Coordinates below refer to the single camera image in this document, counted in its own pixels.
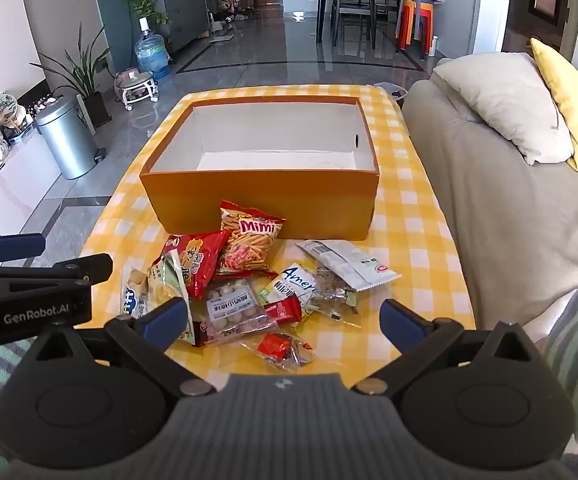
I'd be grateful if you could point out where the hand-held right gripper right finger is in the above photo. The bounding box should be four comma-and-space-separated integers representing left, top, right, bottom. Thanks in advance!
351, 299, 550, 396

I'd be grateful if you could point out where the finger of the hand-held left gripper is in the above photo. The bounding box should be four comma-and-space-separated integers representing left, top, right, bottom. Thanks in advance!
0, 232, 46, 265
0, 253, 114, 293

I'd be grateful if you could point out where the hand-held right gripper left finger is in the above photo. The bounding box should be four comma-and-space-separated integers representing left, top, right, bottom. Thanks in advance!
24, 297, 217, 401

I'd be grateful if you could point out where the brown snack packet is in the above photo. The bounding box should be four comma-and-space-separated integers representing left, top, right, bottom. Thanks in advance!
191, 320, 215, 348

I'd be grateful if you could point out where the pale green snack packet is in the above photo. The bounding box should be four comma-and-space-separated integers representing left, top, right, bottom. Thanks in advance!
148, 250, 195, 346

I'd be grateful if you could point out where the white blue snack packet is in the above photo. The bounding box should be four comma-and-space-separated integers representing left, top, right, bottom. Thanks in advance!
120, 265, 150, 318

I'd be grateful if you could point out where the clear pack of white balls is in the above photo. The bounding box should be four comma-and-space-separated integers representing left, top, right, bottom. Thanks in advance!
204, 280, 270, 346

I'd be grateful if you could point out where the red chip bag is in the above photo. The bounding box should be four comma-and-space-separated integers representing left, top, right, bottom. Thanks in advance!
161, 230, 232, 301

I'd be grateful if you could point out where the clear candy packet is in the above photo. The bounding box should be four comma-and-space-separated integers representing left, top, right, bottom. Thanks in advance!
309, 267, 362, 328

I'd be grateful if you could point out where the white grey snack packet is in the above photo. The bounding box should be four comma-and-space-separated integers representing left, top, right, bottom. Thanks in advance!
295, 239, 402, 292

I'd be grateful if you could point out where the red candy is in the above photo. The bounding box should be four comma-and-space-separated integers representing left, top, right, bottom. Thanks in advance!
240, 332, 316, 373

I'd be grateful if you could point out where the orange stick snack bag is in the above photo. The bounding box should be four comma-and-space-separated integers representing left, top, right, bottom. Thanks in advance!
216, 200, 287, 278

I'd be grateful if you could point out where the white green snack packet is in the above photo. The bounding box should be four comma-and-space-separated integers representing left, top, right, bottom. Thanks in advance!
259, 262, 320, 316

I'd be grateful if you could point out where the small red snack packet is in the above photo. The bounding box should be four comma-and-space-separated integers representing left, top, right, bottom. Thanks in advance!
264, 295, 303, 326

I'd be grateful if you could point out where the orange cardboard box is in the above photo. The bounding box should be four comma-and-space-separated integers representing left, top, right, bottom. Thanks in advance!
140, 95, 381, 241

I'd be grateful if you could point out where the white low console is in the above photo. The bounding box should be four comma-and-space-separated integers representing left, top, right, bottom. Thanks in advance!
0, 125, 64, 211

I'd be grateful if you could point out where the yellow checkered tablecloth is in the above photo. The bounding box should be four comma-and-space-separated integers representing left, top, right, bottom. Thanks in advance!
79, 84, 477, 391

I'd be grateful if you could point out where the silver pedal trash can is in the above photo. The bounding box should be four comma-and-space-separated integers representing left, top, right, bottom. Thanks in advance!
34, 94, 100, 181

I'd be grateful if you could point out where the round hand fan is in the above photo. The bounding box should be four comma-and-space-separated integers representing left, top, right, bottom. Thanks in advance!
0, 94, 22, 126

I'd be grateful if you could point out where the beige sofa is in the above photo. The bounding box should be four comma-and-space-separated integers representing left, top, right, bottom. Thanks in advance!
401, 55, 578, 341

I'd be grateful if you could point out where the potted long-leaf plant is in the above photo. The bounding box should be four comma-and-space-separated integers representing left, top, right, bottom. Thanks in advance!
31, 25, 114, 128

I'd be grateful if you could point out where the small wheeled stool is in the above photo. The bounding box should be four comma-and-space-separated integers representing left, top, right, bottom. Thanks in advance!
115, 67, 161, 111

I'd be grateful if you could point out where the blue water jug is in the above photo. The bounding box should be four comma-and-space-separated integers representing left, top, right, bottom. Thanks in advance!
134, 17, 171, 80

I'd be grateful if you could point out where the white pillow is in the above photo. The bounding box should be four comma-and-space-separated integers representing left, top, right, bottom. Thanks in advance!
431, 54, 575, 165

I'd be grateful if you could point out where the yellow pillow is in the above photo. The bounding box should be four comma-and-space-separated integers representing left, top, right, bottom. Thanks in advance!
529, 37, 578, 183

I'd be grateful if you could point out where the grey cabinet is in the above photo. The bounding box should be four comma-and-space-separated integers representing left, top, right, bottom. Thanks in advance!
156, 0, 212, 53

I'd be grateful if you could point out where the orange plastic stool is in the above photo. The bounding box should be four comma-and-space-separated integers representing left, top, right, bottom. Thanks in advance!
396, 0, 417, 50
415, 2, 436, 60

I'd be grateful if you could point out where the wire wastebasket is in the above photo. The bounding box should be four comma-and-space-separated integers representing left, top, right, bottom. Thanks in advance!
379, 82, 409, 107

